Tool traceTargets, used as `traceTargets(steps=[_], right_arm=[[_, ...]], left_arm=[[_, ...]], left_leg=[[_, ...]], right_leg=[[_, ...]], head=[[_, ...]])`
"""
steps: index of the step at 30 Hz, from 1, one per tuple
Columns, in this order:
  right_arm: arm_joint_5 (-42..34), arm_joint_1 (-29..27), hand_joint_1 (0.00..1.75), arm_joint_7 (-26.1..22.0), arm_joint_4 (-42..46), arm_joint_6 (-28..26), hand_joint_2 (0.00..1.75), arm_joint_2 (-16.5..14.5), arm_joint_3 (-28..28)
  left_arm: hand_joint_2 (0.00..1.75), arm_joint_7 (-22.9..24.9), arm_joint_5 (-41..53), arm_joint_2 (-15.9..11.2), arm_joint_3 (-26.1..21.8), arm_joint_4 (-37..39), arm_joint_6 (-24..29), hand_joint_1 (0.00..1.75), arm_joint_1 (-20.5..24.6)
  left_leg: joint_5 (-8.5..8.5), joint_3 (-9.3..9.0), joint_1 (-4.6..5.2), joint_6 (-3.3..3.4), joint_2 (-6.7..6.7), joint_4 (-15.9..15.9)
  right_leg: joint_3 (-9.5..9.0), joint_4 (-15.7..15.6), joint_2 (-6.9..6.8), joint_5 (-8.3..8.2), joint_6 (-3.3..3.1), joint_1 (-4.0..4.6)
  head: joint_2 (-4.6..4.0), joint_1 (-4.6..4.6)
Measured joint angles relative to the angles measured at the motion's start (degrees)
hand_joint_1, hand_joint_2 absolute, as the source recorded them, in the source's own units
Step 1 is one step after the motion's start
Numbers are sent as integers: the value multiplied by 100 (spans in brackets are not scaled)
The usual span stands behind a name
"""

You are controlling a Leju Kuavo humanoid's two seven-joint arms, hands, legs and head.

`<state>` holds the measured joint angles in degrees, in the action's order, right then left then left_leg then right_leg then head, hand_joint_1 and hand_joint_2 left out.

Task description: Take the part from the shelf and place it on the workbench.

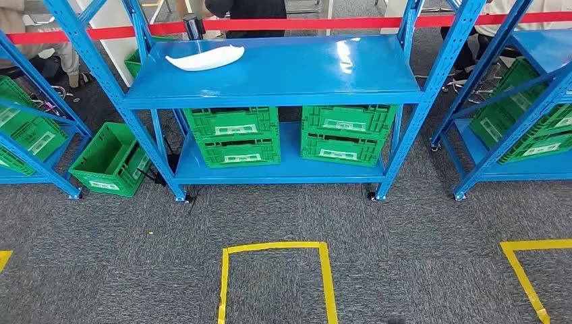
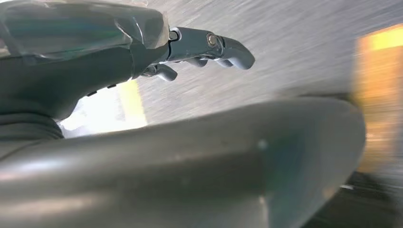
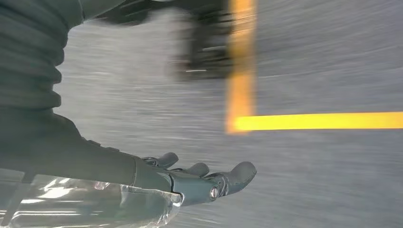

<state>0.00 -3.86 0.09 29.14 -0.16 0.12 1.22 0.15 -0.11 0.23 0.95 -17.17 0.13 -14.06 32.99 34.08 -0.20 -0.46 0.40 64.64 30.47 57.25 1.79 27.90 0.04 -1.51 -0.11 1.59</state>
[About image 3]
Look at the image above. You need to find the yellow floor tape square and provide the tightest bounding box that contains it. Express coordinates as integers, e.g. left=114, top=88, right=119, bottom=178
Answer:
left=226, top=0, right=403, bottom=135

